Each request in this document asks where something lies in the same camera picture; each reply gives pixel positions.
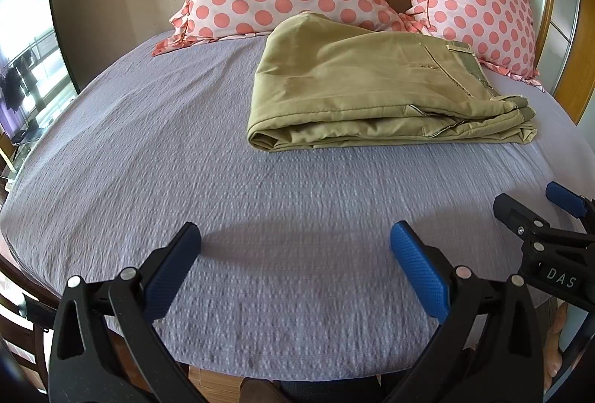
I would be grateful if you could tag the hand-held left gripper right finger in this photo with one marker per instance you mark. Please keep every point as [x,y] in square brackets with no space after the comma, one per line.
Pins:
[418,266]

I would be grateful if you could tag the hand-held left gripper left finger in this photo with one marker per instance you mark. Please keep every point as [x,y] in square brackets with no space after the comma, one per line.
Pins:
[174,266]

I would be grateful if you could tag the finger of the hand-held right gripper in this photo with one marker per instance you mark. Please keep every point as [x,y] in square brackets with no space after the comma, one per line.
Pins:
[565,198]
[511,211]

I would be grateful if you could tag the khaki pants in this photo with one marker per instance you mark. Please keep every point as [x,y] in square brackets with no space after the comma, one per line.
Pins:
[348,96]

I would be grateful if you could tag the person's right hand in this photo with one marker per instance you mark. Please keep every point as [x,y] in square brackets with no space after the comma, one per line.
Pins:
[556,352]

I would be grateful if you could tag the lavender textured bedspread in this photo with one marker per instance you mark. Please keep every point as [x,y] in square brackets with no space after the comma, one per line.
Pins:
[232,198]

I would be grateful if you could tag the wooden headboard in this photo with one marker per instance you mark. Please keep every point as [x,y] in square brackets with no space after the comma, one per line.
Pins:
[570,77]

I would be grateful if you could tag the glass television stand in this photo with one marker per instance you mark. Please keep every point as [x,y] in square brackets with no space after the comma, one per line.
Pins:
[18,140]

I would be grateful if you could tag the black television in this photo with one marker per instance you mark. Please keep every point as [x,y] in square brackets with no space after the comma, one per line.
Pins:
[28,59]

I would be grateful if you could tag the dark wooden bed frame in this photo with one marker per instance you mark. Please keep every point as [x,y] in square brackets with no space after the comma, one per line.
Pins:
[10,287]

